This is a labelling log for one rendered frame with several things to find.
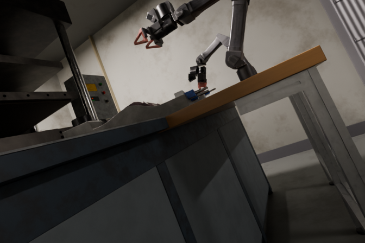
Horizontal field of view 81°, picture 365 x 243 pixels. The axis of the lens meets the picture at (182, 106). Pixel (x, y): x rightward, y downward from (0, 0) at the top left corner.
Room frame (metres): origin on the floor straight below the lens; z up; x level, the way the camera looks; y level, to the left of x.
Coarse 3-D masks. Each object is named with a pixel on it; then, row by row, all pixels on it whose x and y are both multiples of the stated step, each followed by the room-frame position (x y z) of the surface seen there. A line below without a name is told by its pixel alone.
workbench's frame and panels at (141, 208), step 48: (96, 144) 0.41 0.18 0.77; (144, 144) 0.61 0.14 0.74; (192, 144) 0.88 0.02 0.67; (240, 144) 1.52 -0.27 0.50; (0, 192) 0.30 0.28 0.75; (48, 192) 0.36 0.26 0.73; (96, 192) 0.43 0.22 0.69; (144, 192) 0.55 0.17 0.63; (192, 192) 0.75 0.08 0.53; (240, 192) 1.16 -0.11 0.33; (0, 240) 0.29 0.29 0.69; (48, 240) 0.34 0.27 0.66; (96, 240) 0.40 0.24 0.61; (144, 240) 0.50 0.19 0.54; (192, 240) 0.65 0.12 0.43; (240, 240) 0.94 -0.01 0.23
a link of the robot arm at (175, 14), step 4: (160, 4) 0.90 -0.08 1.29; (164, 4) 0.90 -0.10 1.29; (168, 4) 0.90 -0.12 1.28; (156, 8) 0.92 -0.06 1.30; (160, 8) 0.90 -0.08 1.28; (164, 8) 0.90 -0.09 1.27; (168, 8) 0.90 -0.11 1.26; (172, 8) 0.90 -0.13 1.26; (180, 8) 0.85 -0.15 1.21; (160, 12) 0.91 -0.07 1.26; (164, 12) 0.90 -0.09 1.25; (168, 12) 0.90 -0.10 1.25; (172, 12) 0.89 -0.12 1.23; (176, 12) 0.86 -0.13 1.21; (180, 12) 0.85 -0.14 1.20; (160, 16) 0.91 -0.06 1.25; (164, 16) 0.91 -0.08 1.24; (172, 16) 0.87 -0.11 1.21; (176, 16) 0.86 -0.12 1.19; (180, 16) 0.86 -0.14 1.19; (176, 20) 0.87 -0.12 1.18; (180, 24) 0.93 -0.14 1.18; (184, 24) 0.94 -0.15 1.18
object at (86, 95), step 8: (56, 24) 1.45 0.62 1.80; (64, 32) 1.46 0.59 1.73; (64, 40) 1.45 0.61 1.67; (64, 48) 1.45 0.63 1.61; (72, 56) 1.46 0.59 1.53; (72, 64) 1.45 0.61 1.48; (72, 72) 1.45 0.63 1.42; (80, 72) 1.47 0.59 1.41; (80, 80) 1.45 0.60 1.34; (80, 88) 1.45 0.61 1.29; (80, 96) 1.46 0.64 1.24; (88, 96) 1.46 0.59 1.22; (88, 104) 1.45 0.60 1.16; (88, 112) 1.45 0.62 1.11; (96, 120) 1.46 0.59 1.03; (32, 128) 1.73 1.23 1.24
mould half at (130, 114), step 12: (180, 96) 0.75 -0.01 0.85; (132, 108) 0.78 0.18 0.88; (144, 108) 0.77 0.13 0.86; (156, 108) 0.77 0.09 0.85; (168, 108) 0.76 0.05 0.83; (180, 108) 0.76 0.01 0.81; (120, 120) 0.79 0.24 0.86; (132, 120) 0.78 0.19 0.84; (72, 132) 0.81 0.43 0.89; (84, 132) 0.81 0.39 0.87
